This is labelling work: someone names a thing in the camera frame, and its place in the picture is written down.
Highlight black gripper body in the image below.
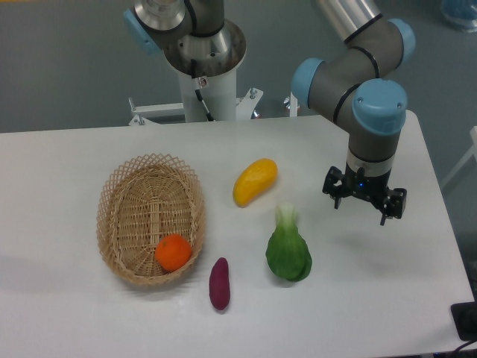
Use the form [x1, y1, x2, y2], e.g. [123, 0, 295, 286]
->
[342, 165, 391, 204]

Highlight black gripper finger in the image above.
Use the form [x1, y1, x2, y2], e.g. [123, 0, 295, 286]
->
[322, 166, 347, 209]
[374, 187, 407, 226]

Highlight orange fruit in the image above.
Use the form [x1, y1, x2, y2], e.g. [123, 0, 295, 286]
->
[154, 233, 192, 271]

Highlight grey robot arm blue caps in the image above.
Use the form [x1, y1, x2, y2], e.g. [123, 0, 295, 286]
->
[123, 1, 415, 220]

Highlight woven wicker basket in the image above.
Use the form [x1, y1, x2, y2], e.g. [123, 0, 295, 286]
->
[96, 154, 206, 286]

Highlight yellow mango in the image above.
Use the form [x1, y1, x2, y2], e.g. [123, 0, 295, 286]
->
[233, 158, 278, 207]

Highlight green bok choy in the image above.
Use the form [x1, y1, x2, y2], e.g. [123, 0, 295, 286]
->
[265, 202, 312, 282]

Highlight black device at table edge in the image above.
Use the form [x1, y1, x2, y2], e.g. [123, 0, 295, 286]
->
[450, 301, 476, 342]

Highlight purple sweet potato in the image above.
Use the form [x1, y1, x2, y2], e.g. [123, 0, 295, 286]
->
[209, 257, 230, 311]

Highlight blue plastic bag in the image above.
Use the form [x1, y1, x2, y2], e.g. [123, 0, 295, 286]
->
[440, 0, 476, 33]

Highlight white frame at right edge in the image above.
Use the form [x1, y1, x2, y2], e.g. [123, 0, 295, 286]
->
[440, 126, 476, 194]

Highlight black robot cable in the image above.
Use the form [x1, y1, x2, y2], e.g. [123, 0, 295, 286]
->
[190, 59, 216, 122]

